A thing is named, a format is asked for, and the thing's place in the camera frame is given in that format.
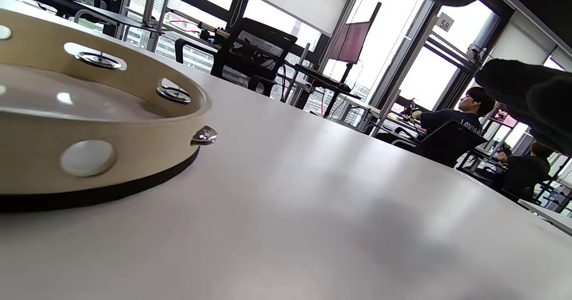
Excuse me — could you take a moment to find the person's left hand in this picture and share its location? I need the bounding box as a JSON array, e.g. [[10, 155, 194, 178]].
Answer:
[[416, 0, 572, 156]]

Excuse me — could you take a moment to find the white roller blind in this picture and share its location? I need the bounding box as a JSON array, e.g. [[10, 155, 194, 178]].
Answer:
[[244, 0, 360, 37]]

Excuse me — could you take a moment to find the white number sign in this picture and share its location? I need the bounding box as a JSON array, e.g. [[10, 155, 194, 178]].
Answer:
[[435, 13, 455, 33]]

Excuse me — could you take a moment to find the black desk with white legs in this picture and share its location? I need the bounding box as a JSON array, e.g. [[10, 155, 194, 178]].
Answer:
[[293, 63, 362, 118]]

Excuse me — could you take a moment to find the computer monitor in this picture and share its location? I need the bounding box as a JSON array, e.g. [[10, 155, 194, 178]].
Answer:
[[329, 2, 383, 65]]

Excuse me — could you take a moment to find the beige wooden tambourine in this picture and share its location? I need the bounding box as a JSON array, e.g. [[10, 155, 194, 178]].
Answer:
[[0, 8, 218, 213]]

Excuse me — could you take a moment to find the aluminium frame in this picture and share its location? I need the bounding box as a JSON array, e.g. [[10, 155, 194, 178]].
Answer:
[[120, 0, 176, 53]]

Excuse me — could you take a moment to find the black mesh office chair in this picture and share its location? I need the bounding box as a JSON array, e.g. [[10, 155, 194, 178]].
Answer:
[[174, 17, 299, 97]]

